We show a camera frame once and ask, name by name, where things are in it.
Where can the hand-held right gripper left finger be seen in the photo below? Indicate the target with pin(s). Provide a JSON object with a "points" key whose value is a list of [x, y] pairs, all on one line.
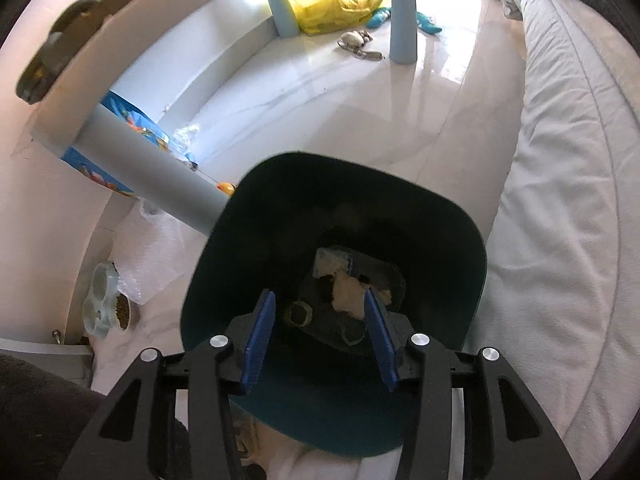
{"points": [[257, 340]]}

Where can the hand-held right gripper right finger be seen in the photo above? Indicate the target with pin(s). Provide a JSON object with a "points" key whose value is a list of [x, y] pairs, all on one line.
{"points": [[382, 345]]}

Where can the brown cardboard tape roll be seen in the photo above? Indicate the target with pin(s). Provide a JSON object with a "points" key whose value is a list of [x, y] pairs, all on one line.
{"points": [[287, 315]]}

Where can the dark trash bin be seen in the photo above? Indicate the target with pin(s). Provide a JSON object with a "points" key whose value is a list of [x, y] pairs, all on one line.
{"points": [[280, 210]]}

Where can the bubble wrap sheet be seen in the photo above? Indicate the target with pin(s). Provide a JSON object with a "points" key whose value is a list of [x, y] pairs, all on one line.
{"points": [[155, 255]]}

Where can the small yellow duck toy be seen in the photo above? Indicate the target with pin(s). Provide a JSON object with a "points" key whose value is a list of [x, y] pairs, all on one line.
{"points": [[226, 189]]}

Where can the pale green pet bowl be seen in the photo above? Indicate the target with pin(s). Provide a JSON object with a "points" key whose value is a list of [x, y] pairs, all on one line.
{"points": [[102, 290]]}

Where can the light blue table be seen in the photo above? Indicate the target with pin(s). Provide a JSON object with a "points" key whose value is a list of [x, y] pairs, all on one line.
{"points": [[150, 170]]}

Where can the bed with grey sheet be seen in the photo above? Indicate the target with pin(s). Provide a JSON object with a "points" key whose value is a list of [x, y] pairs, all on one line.
{"points": [[565, 210]]}

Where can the person's grey fluffy clothing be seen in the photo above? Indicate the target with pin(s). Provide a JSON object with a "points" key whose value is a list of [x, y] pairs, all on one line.
{"points": [[40, 420]]}

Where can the blue printed package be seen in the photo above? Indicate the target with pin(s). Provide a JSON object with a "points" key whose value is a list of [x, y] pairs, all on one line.
{"points": [[135, 120]]}

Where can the teal plush toy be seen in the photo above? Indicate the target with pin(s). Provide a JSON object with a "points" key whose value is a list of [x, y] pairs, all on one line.
{"points": [[377, 17]]}

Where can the yellow plastic bag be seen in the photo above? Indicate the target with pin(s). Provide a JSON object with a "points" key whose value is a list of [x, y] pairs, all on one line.
{"points": [[330, 10]]}

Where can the grey headphones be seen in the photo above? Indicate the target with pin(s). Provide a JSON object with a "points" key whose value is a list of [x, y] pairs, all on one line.
{"points": [[50, 50]]}

